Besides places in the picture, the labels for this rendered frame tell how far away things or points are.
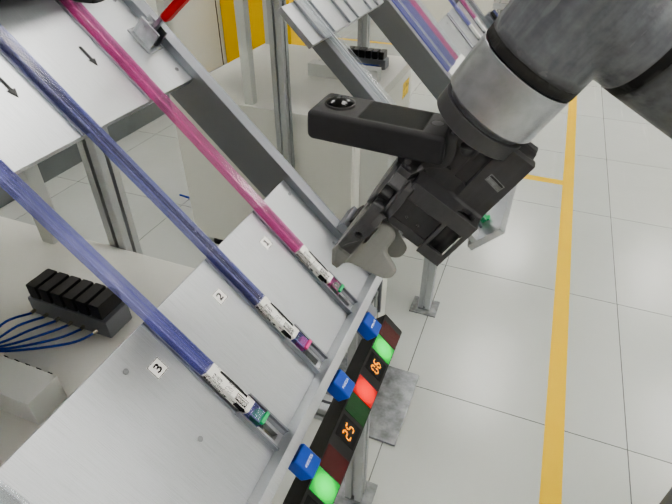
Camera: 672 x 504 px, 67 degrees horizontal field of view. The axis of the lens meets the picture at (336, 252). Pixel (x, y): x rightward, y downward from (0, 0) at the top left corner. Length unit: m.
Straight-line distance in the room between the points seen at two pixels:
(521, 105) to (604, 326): 1.60
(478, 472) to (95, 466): 1.09
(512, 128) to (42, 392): 0.65
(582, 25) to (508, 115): 0.07
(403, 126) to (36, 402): 0.59
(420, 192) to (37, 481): 0.37
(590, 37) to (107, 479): 0.47
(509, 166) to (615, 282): 1.75
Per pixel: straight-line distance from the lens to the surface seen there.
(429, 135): 0.39
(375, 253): 0.47
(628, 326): 1.96
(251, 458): 0.56
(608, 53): 0.36
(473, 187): 0.41
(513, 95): 0.36
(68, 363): 0.87
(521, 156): 0.40
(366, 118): 0.41
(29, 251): 1.14
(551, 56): 0.35
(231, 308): 0.59
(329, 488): 0.63
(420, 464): 1.42
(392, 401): 1.50
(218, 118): 0.75
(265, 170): 0.74
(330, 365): 0.62
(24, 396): 0.79
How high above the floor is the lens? 1.20
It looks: 37 degrees down
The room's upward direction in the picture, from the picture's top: straight up
